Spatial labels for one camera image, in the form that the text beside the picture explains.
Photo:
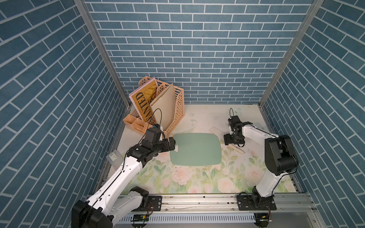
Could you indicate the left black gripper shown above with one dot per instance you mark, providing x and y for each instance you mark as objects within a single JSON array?
[{"x": 166, "y": 146}]

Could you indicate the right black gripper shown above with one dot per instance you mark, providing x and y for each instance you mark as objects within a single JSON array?
[{"x": 227, "y": 140}]

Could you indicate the white cleaver knife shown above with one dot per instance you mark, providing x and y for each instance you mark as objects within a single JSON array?
[{"x": 220, "y": 134}]

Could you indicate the green cutting board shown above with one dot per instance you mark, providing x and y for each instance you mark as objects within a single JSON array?
[{"x": 196, "y": 149}]

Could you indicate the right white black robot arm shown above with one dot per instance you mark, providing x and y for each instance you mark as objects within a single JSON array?
[{"x": 279, "y": 155}]

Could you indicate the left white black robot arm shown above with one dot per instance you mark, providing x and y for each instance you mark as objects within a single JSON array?
[{"x": 104, "y": 209}]

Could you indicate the left circuit board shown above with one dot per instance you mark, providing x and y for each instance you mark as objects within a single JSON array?
[{"x": 139, "y": 218}]

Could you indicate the circuit board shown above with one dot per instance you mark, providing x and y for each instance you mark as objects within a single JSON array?
[
  {"x": 262, "y": 220},
  {"x": 139, "y": 218}
]

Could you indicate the right circuit board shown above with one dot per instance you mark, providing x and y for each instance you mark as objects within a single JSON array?
[{"x": 262, "y": 220}]

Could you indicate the beige folder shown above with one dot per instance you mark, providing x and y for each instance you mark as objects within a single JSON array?
[{"x": 164, "y": 106}]

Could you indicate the floral table mat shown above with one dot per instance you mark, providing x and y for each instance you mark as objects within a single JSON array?
[{"x": 236, "y": 173}]

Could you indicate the peach plastic file organizer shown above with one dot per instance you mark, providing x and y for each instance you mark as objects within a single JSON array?
[{"x": 134, "y": 122}]

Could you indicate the yellow wanted poster book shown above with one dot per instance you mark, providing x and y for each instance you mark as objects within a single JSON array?
[{"x": 142, "y": 97}]

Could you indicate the clear plastic labelled box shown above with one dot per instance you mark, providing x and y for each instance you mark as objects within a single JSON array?
[{"x": 116, "y": 159}]

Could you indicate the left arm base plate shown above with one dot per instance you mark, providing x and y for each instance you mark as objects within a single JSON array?
[{"x": 150, "y": 204}]

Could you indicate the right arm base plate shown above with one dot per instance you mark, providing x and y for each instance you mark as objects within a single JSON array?
[{"x": 245, "y": 203}]

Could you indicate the aluminium front rail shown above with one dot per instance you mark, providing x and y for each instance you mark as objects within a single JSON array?
[{"x": 227, "y": 203}]

